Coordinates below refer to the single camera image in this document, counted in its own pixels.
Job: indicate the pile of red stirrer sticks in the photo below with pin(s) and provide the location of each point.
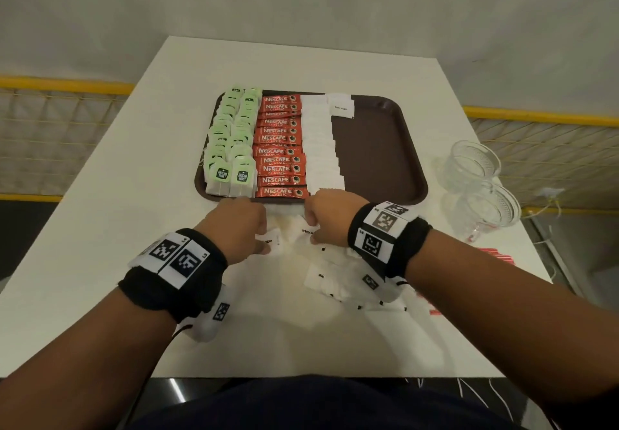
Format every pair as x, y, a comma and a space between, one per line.
498, 253

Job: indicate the black wristband with markers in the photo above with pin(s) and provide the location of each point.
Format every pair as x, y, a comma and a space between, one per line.
408, 246
193, 280

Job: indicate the person's right forearm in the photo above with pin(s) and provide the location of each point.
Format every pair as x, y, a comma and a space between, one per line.
512, 318

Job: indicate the brown tray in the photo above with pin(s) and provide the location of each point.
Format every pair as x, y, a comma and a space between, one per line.
382, 154

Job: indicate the black glossy furniture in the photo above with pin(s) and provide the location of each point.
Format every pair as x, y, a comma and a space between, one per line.
155, 396

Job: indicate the clear patterned glass cup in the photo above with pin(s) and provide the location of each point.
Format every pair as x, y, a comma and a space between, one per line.
474, 164
491, 212

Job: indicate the person's dark shirt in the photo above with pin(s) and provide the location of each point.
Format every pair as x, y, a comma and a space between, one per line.
314, 405

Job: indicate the person's left forearm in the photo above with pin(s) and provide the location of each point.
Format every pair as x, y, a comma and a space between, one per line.
82, 367

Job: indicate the row of tea bags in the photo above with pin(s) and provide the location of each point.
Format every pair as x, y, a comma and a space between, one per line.
217, 154
244, 154

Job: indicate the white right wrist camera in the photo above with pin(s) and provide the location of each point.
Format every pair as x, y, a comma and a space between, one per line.
382, 287

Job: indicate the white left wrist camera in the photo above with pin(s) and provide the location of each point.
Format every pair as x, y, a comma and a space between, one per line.
208, 321

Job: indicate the person's right hand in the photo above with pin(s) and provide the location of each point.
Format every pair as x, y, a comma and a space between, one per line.
336, 214

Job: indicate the black right wristband with markers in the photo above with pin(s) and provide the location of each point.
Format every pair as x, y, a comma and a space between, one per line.
408, 246

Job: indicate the person's left hand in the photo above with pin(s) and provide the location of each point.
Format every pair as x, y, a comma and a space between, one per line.
237, 226

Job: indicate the person's dark sleeve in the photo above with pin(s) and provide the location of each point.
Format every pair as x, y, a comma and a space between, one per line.
590, 417

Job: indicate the yellow mesh railing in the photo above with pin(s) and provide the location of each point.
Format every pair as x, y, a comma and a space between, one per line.
546, 159
58, 139

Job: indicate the pile of white sugar sachets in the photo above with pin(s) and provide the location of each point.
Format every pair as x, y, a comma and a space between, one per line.
333, 275

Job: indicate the black left wristband with markers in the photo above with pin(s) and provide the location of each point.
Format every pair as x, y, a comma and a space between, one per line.
193, 280

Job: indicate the row of red Nescafe sachets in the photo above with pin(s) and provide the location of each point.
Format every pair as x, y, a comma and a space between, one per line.
280, 168

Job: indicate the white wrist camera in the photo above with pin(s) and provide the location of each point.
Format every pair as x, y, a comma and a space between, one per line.
382, 287
208, 321

